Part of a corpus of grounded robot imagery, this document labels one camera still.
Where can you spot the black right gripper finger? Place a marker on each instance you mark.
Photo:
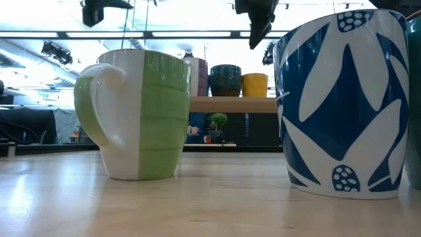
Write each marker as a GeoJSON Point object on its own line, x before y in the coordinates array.
{"type": "Point", "coordinates": [260, 29]}

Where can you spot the yellow-orange mug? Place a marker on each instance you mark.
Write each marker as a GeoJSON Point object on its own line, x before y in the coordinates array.
{"type": "Point", "coordinates": [255, 85]}

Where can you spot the dark speckled teal mug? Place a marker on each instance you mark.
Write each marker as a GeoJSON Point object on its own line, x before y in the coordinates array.
{"type": "Point", "coordinates": [225, 80]}

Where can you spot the white mug with blue leaves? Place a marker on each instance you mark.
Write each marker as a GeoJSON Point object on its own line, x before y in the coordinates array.
{"type": "Point", "coordinates": [338, 108]}

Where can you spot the green and white mug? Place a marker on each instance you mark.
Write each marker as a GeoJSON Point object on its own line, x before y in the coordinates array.
{"type": "Point", "coordinates": [161, 115]}

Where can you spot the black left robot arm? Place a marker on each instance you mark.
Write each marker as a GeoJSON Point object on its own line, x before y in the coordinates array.
{"type": "Point", "coordinates": [93, 14]}

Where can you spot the black ceiling spotlight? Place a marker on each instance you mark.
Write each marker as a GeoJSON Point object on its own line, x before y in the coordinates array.
{"type": "Point", "coordinates": [188, 54]}
{"type": "Point", "coordinates": [268, 54]}

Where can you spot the black overhead crossbar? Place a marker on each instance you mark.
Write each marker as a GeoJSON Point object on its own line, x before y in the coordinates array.
{"type": "Point", "coordinates": [197, 34]}

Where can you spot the wooden shelf with black legs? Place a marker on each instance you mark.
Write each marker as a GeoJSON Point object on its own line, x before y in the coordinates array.
{"type": "Point", "coordinates": [233, 104]}

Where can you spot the potted green plant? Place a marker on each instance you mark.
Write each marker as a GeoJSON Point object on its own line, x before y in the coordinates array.
{"type": "Point", "coordinates": [219, 120]}

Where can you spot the pink cup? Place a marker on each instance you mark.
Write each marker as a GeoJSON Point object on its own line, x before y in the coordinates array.
{"type": "Point", "coordinates": [195, 130]}

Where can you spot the black track light cluster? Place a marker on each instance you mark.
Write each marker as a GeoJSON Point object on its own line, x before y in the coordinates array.
{"type": "Point", "coordinates": [57, 52]}

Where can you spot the grey cloth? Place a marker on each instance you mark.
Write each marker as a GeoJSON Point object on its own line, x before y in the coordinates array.
{"type": "Point", "coordinates": [65, 125]}

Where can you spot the black curtain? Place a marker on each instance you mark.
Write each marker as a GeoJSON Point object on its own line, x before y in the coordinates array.
{"type": "Point", "coordinates": [26, 125]}

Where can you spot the grey metal stub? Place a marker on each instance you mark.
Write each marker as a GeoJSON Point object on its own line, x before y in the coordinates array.
{"type": "Point", "coordinates": [11, 149]}

